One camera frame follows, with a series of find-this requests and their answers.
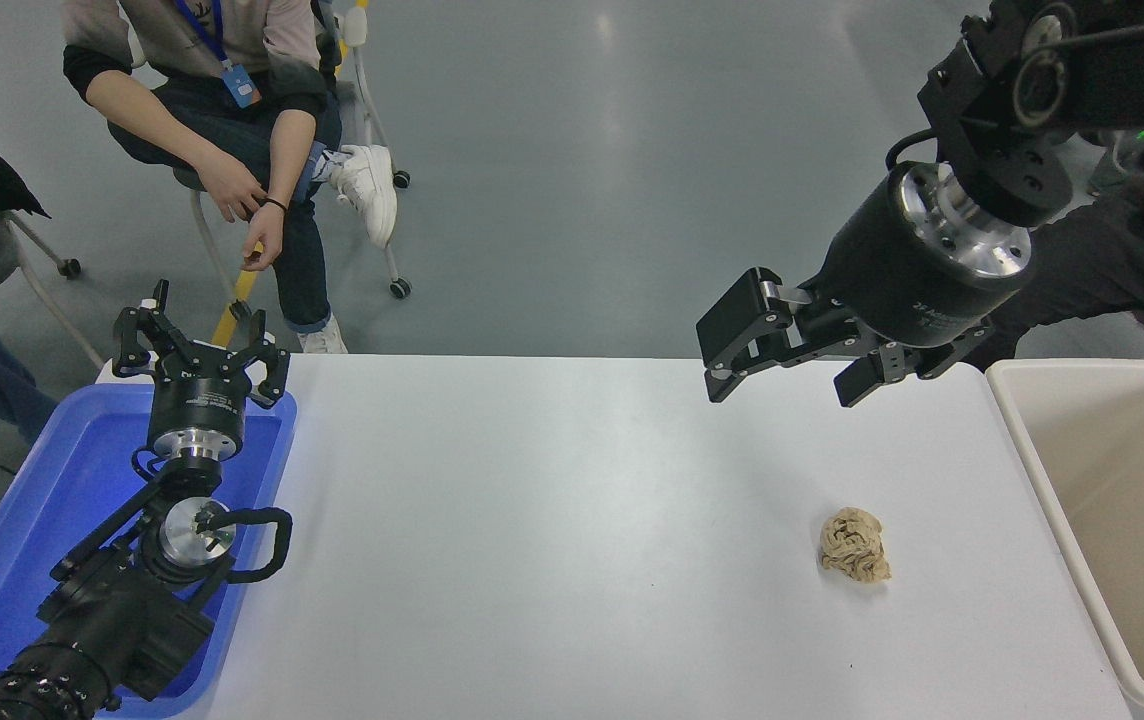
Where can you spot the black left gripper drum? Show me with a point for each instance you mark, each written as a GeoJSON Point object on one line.
{"type": "Point", "coordinates": [197, 400]}

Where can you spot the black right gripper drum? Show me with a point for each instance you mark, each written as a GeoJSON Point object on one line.
{"type": "Point", "coordinates": [892, 270]}

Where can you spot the tan paper ball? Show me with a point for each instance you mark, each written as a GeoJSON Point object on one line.
{"type": "Point", "coordinates": [854, 545]}

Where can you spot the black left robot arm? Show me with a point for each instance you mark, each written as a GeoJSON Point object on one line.
{"type": "Point", "coordinates": [122, 620]}

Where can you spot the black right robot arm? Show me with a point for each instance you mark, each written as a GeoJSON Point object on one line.
{"type": "Point", "coordinates": [992, 120]}

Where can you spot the badge person's left hand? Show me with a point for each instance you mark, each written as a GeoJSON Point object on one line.
{"type": "Point", "coordinates": [267, 235]}

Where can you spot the badge person's right hand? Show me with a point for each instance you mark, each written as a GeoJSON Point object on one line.
{"type": "Point", "coordinates": [230, 190]}

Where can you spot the white rounded object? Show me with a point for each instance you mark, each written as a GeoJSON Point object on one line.
{"type": "Point", "coordinates": [104, 374]}

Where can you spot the grey wheeled chair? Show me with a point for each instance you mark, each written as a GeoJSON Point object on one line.
{"type": "Point", "coordinates": [69, 268]}

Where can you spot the white wheeled chair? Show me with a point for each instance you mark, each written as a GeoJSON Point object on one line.
{"type": "Point", "coordinates": [400, 289]}

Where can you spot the blue plastic tray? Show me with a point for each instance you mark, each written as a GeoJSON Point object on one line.
{"type": "Point", "coordinates": [52, 480]}

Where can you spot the person beside bin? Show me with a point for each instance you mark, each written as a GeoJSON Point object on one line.
{"type": "Point", "coordinates": [1112, 270]}

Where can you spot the large pale plastic bin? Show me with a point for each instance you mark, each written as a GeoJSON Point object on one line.
{"type": "Point", "coordinates": [1132, 480]}

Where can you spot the seated person with badge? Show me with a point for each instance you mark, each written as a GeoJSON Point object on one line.
{"type": "Point", "coordinates": [232, 30]}

